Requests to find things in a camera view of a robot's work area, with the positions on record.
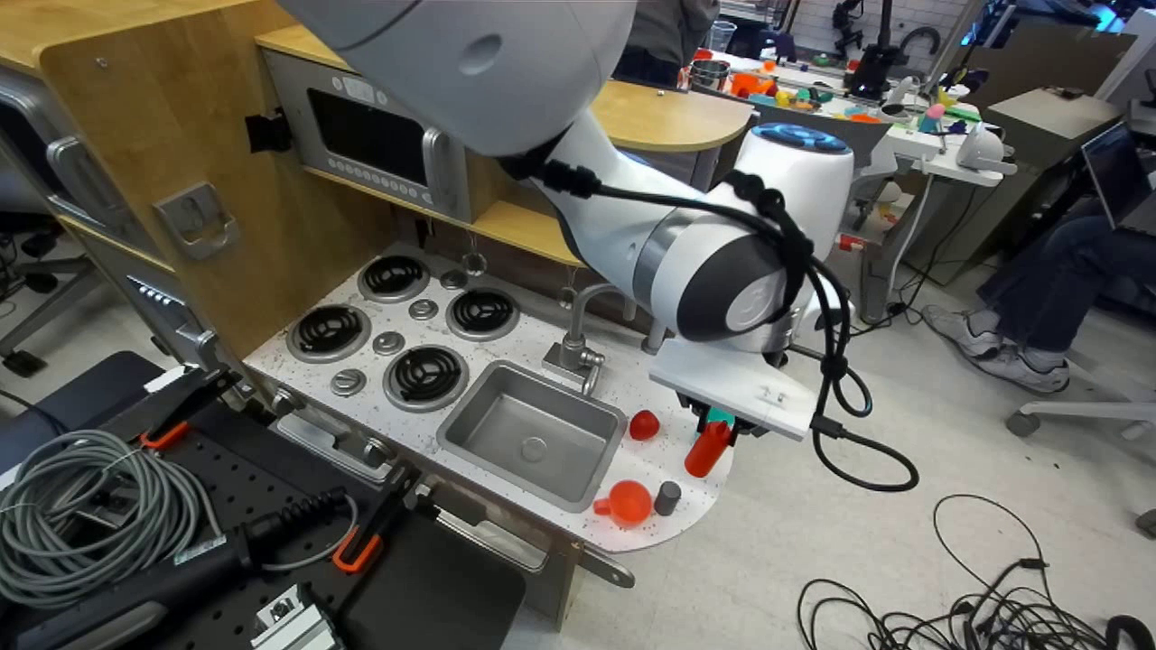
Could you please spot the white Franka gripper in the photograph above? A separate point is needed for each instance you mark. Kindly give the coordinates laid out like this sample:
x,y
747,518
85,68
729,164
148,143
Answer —
x,y
747,384

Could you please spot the red sauce bottle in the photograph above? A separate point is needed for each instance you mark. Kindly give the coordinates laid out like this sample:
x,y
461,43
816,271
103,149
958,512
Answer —
x,y
711,450

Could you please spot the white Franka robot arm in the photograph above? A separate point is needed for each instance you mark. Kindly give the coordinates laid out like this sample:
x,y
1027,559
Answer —
x,y
482,60

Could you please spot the red translucent plastic cup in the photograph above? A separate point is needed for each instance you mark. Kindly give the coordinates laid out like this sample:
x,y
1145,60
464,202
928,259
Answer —
x,y
626,505

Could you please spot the small red ball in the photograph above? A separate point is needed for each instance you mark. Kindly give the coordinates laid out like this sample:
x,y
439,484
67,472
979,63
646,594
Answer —
x,y
646,423

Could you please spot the small grey cylinder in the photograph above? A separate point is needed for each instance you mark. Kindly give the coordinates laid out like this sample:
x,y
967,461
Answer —
x,y
665,497

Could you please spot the grey toy faucet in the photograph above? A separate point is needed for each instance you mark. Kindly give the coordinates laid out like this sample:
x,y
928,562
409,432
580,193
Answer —
x,y
577,347

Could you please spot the grey toy sink basin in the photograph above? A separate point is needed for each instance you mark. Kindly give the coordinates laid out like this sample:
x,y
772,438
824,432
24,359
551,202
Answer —
x,y
518,415

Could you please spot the black coil stove burner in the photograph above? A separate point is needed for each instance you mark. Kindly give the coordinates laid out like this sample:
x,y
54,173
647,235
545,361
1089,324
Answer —
x,y
423,377
329,330
394,276
482,313

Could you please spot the round grey stove knob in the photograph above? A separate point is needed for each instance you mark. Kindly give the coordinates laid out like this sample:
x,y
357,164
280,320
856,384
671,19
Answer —
x,y
388,342
453,278
423,310
347,381

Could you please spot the white table with toys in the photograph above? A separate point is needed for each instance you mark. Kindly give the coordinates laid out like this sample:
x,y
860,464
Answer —
x,y
915,149

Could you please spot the orange toy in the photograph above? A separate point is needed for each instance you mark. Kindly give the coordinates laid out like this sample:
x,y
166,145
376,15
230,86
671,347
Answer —
x,y
754,86

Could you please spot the seated person in jeans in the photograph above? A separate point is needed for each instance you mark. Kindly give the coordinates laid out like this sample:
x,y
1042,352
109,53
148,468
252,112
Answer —
x,y
1049,276

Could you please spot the office chair wheel base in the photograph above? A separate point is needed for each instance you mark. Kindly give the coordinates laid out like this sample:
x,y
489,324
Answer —
x,y
1084,414

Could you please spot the white stuffed toy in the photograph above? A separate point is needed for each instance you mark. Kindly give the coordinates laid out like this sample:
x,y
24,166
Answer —
x,y
979,145

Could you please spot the standing person dark clothes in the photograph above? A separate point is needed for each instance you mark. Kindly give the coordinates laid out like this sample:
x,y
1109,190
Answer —
x,y
671,36

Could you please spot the orange black bar clamp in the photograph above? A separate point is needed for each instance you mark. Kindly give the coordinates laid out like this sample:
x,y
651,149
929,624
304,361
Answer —
x,y
352,559
163,436

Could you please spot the dark laptop computer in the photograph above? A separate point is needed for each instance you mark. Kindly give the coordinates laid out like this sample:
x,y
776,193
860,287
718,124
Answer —
x,y
1114,166

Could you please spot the grey toy microwave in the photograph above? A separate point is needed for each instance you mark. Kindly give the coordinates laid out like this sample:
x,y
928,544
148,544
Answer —
x,y
364,130

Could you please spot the black perforated mounting table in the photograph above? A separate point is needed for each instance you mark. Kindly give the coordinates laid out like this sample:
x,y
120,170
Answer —
x,y
230,472

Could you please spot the silver metal latch plate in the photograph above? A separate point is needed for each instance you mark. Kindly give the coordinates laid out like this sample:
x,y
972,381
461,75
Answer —
x,y
192,217

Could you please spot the wooden toy kitchen unit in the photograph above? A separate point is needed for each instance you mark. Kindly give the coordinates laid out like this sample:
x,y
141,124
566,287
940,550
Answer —
x,y
183,111

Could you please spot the black office chair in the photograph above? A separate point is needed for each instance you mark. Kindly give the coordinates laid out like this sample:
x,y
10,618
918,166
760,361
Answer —
x,y
32,246

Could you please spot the grey cabinet door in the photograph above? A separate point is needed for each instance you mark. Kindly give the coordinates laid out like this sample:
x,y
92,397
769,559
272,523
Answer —
x,y
39,119

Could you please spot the silver metal bracket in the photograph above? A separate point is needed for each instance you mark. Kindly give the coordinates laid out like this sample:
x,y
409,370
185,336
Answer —
x,y
289,618

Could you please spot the black clamp mount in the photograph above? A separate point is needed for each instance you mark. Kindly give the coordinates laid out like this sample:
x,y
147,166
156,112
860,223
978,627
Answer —
x,y
270,130

